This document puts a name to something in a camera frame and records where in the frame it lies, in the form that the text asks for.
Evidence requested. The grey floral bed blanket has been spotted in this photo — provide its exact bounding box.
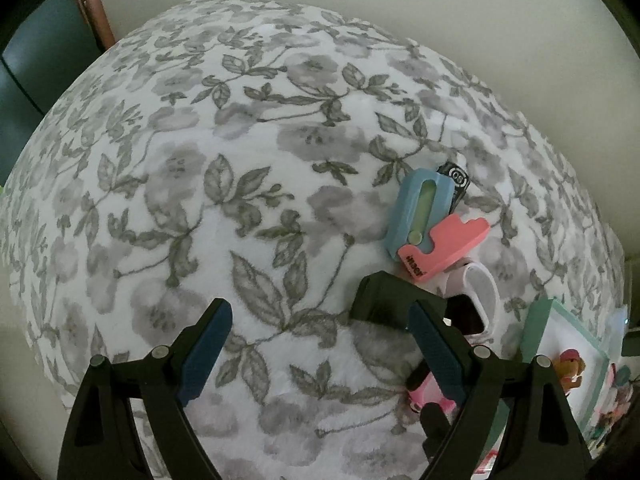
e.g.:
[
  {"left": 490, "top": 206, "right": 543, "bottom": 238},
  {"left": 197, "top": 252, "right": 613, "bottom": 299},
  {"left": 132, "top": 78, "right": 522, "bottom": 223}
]
[{"left": 1, "top": 0, "right": 624, "bottom": 479}]

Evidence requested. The dark teal cabinet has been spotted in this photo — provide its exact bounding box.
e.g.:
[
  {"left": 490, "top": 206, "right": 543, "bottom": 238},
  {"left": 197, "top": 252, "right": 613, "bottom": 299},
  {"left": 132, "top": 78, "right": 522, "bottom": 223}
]
[{"left": 1, "top": 0, "right": 105, "bottom": 182}]

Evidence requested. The black toy express car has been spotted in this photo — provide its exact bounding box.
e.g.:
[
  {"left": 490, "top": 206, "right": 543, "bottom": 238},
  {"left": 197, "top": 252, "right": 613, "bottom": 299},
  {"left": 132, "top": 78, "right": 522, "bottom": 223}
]
[{"left": 437, "top": 162, "right": 470, "bottom": 214}]

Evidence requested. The teal rimmed white tray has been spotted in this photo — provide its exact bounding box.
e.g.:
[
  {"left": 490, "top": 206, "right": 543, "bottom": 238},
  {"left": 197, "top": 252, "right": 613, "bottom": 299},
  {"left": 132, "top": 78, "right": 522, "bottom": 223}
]
[{"left": 480, "top": 298, "right": 610, "bottom": 436}]

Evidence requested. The brown puppy toy pink hat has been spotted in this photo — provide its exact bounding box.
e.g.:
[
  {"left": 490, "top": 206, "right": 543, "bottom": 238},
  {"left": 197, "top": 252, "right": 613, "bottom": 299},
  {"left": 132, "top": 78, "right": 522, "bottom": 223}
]
[{"left": 553, "top": 349, "right": 586, "bottom": 394}]

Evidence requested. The white smartwatch with band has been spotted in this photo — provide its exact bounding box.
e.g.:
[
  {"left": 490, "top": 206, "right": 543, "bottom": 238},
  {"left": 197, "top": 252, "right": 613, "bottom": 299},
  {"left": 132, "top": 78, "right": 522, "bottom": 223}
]
[{"left": 428, "top": 258, "right": 499, "bottom": 342}]

